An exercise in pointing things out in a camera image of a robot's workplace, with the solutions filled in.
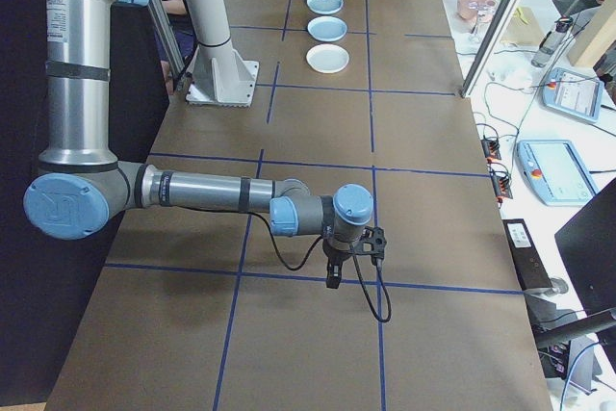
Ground light blue plate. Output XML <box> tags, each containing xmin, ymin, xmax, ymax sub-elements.
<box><xmin>306</xmin><ymin>0</ymin><xmax>345</xmax><ymax>15</ymax></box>
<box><xmin>306</xmin><ymin>15</ymin><xmax>348</xmax><ymax>42</ymax></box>

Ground white plate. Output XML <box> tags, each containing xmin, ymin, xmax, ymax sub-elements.
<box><xmin>306</xmin><ymin>43</ymin><xmax>351</xmax><ymax>75</ymax></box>

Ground pink bowl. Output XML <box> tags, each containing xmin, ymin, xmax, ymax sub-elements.
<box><xmin>456</xmin><ymin>0</ymin><xmax>498</xmax><ymax>23</ymax></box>

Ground black orange connector box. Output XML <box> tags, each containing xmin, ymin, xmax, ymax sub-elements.
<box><xmin>480</xmin><ymin>136</ymin><xmax>503</xmax><ymax>163</ymax></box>
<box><xmin>489</xmin><ymin>163</ymin><xmax>515</xmax><ymax>201</ymax></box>

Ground black box with white label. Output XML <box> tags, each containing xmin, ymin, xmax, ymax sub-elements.
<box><xmin>501</xmin><ymin>218</ymin><xmax>554</xmax><ymax>295</ymax></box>

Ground wooden board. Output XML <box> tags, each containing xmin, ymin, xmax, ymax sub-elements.
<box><xmin>501</xmin><ymin>6</ymin><xmax>548</xmax><ymax>49</ymax></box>

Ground white crumpled tissue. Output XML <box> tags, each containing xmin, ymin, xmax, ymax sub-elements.
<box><xmin>488</xmin><ymin>62</ymin><xmax>533</xmax><ymax>90</ymax></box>

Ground clear water bottle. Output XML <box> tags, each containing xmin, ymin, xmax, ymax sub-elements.
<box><xmin>530</xmin><ymin>15</ymin><xmax>574</xmax><ymax>68</ymax></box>

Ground blue teach pendant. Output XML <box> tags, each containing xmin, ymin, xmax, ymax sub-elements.
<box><xmin>514</xmin><ymin>139</ymin><xmax>601</xmax><ymax>208</ymax></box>
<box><xmin>541</xmin><ymin>66</ymin><xmax>605</xmax><ymax>124</ymax></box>

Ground black monitor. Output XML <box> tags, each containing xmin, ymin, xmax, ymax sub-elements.
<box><xmin>553</xmin><ymin>179</ymin><xmax>616</xmax><ymax>317</ymax></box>

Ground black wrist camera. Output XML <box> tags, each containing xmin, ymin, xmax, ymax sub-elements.
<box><xmin>358</xmin><ymin>225</ymin><xmax>388</xmax><ymax>259</ymax></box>

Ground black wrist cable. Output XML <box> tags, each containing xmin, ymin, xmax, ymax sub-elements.
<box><xmin>247</xmin><ymin>211</ymin><xmax>392</xmax><ymax>323</ymax></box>

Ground white post with base plate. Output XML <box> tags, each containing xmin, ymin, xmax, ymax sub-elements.
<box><xmin>170</xmin><ymin>0</ymin><xmax>260</xmax><ymax>107</ymax></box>

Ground aluminium frame bar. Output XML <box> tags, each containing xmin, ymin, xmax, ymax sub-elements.
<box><xmin>139</xmin><ymin>0</ymin><xmax>190</xmax><ymax>78</ymax></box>

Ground aluminium upright post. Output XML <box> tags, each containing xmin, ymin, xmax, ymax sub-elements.
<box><xmin>454</xmin><ymin>0</ymin><xmax>551</xmax><ymax>99</ymax></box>

